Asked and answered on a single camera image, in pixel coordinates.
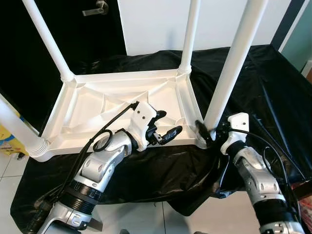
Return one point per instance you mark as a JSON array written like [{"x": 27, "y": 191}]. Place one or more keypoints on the yellow cardboard box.
[{"x": 7, "y": 139}]

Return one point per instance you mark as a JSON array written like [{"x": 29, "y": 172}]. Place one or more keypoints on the grey right robot foot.
[{"x": 204, "y": 232}]

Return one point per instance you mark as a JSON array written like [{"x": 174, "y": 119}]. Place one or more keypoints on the brown wooden table leg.
[
  {"x": 96, "y": 224},
  {"x": 303, "y": 189}
]

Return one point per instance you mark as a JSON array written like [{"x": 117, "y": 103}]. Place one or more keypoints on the white plastic table top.
[{"x": 87, "y": 97}]

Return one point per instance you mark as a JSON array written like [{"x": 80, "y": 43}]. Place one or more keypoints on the white plastic table leg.
[
  {"x": 190, "y": 34},
  {"x": 19, "y": 126},
  {"x": 234, "y": 58},
  {"x": 48, "y": 39}
]

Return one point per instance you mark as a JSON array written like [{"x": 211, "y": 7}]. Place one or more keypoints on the grey robot foot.
[
  {"x": 204, "y": 232},
  {"x": 123, "y": 232}
]

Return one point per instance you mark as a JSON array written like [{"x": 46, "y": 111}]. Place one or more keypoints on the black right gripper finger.
[{"x": 203, "y": 131}]

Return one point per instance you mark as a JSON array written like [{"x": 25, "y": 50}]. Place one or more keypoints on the grey left robot foot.
[{"x": 123, "y": 232}]

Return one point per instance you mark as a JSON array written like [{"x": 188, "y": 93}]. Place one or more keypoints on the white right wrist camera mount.
[{"x": 236, "y": 124}]

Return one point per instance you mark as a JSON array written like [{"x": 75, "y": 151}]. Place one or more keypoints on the brown board white frame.
[{"x": 308, "y": 70}]

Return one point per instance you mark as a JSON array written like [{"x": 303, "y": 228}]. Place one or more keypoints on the black door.
[{"x": 83, "y": 34}]

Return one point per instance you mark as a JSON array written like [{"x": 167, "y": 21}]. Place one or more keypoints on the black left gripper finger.
[
  {"x": 170, "y": 134},
  {"x": 160, "y": 115}
]

